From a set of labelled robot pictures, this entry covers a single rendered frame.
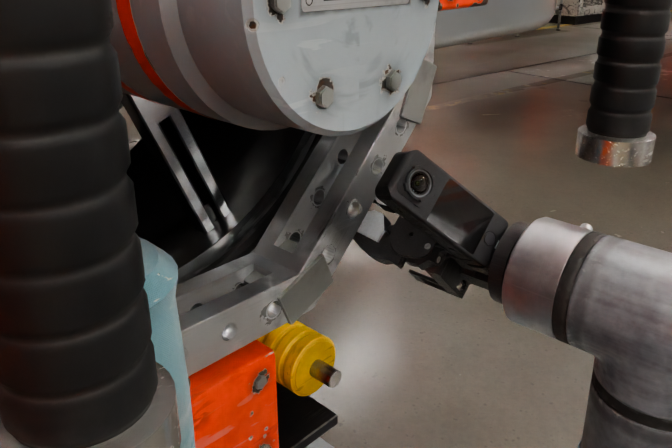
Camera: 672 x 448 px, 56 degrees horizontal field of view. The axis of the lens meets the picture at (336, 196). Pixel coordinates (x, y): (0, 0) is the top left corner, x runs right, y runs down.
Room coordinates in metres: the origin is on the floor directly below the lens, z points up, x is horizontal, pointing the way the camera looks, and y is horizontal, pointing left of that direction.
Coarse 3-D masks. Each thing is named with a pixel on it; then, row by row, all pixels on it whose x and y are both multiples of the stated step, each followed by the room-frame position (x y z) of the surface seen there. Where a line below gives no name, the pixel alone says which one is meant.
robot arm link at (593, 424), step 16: (592, 384) 0.40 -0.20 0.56; (592, 400) 0.40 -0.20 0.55; (608, 400) 0.38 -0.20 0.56; (592, 416) 0.39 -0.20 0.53; (608, 416) 0.38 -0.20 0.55; (624, 416) 0.37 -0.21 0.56; (640, 416) 0.36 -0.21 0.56; (592, 432) 0.39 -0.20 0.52; (608, 432) 0.37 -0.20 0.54; (624, 432) 0.36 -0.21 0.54; (640, 432) 0.36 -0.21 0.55; (656, 432) 0.35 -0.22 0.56
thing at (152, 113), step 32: (128, 96) 0.48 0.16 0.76; (160, 128) 0.50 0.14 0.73; (192, 128) 0.68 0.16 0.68; (224, 128) 0.65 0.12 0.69; (288, 128) 0.60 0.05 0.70; (160, 160) 0.50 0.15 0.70; (192, 160) 0.52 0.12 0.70; (224, 160) 0.61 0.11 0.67; (256, 160) 0.59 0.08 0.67; (288, 160) 0.57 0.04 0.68; (160, 192) 0.61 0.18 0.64; (192, 192) 0.51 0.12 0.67; (224, 192) 0.57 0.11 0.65; (256, 192) 0.56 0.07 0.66; (160, 224) 0.55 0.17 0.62; (192, 224) 0.53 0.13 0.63; (224, 224) 0.53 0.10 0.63; (192, 256) 0.49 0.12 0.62
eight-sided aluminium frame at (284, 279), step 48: (432, 48) 0.59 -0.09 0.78; (336, 144) 0.55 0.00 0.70; (384, 144) 0.54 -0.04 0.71; (288, 192) 0.53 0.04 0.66; (336, 192) 0.51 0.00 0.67; (288, 240) 0.51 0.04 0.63; (336, 240) 0.49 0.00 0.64; (192, 288) 0.44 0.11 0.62; (240, 288) 0.44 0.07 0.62; (288, 288) 0.45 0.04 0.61; (192, 336) 0.38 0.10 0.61; (240, 336) 0.42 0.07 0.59
